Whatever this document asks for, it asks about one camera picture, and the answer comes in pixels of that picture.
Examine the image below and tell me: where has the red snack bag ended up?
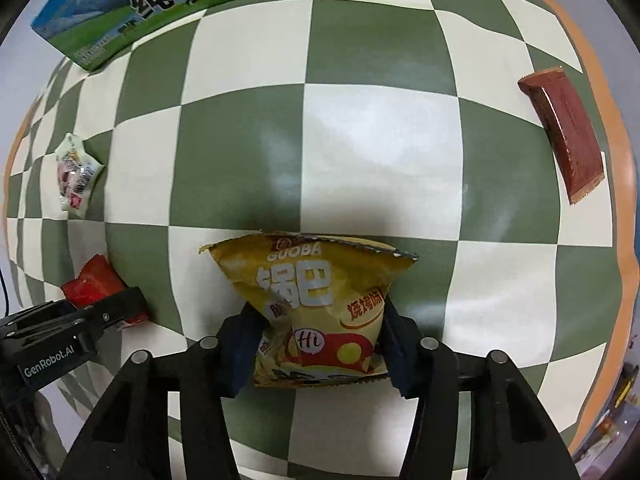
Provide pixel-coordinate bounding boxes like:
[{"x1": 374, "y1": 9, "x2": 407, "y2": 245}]
[{"x1": 62, "y1": 255, "x2": 128, "y2": 308}]

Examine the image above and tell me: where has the yellow Guoba snack bag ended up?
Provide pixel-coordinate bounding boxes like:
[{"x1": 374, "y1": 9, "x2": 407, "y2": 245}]
[{"x1": 203, "y1": 233, "x2": 418, "y2": 388}]

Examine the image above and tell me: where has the white red small packet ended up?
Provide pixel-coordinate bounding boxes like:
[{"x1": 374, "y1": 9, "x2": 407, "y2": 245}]
[{"x1": 54, "y1": 132, "x2": 104, "y2": 218}]

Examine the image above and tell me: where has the green white checkered mat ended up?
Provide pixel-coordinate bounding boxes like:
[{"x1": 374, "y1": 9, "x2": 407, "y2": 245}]
[{"x1": 1, "y1": 0, "x2": 638, "y2": 452}]

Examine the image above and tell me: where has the dark red snack bar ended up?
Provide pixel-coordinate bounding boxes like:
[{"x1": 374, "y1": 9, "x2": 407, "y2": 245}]
[{"x1": 518, "y1": 67, "x2": 604, "y2": 205}]

